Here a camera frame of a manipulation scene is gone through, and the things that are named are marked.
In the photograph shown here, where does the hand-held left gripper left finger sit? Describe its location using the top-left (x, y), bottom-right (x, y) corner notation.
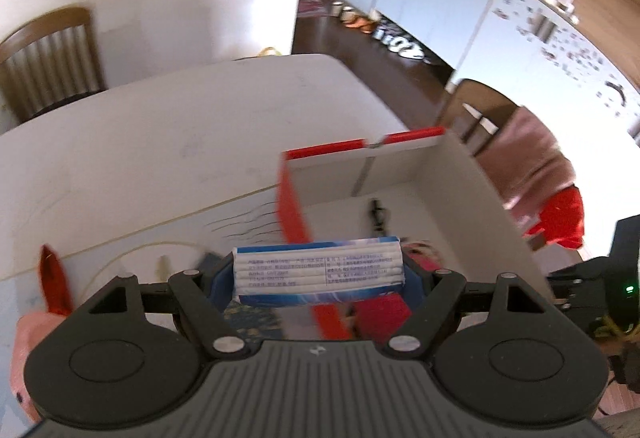
top-left (65, 258), bottom-right (251, 361)

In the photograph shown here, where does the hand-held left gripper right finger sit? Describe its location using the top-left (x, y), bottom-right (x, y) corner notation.
top-left (385, 252), bottom-right (563, 361)

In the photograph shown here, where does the red fuzzy fruit plush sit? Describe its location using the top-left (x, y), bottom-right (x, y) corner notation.
top-left (350, 293), bottom-right (416, 341)

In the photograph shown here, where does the black cable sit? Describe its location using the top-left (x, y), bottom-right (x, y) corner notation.
top-left (369, 199), bottom-right (387, 235)

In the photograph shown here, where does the red cardboard box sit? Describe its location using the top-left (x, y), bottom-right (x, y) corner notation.
top-left (277, 127), bottom-right (556, 344)

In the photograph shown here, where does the blue white tissue pack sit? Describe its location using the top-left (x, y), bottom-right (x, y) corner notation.
top-left (232, 235), bottom-right (405, 306)

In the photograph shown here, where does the red cloth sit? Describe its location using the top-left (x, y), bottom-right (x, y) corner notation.
top-left (522, 185), bottom-right (585, 249)

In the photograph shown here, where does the pink fringed scarf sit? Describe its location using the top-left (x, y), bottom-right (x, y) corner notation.
top-left (487, 107), bottom-right (576, 224)

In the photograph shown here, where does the red fabric piece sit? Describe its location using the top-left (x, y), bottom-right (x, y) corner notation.
top-left (39, 244), bottom-right (75, 318)

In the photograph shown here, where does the wooden chair with scarf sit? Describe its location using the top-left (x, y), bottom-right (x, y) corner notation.
top-left (440, 78), bottom-right (523, 159)

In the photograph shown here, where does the white fridge with magnets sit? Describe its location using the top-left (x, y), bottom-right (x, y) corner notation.
top-left (452, 0), bottom-right (640, 179)

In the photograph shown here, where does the row of shoes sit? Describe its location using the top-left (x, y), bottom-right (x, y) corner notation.
top-left (340, 8), bottom-right (436, 64)

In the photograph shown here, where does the wooden slat-back chair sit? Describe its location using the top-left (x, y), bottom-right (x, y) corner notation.
top-left (0, 7), bottom-right (108, 124)

